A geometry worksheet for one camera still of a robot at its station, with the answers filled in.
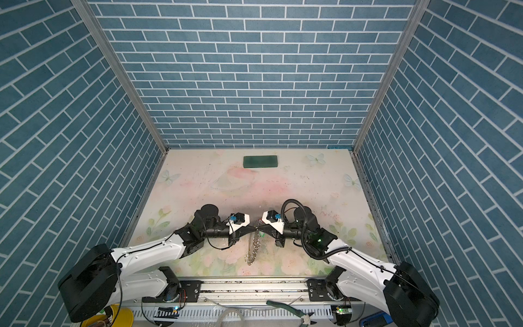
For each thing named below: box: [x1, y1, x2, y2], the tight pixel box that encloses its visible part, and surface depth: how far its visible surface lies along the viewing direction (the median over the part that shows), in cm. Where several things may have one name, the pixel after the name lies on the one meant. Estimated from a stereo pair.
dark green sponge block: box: [243, 155, 279, 169], surface depth 117 cm
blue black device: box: [359, 312, 393, 327], surface depth 68 cm
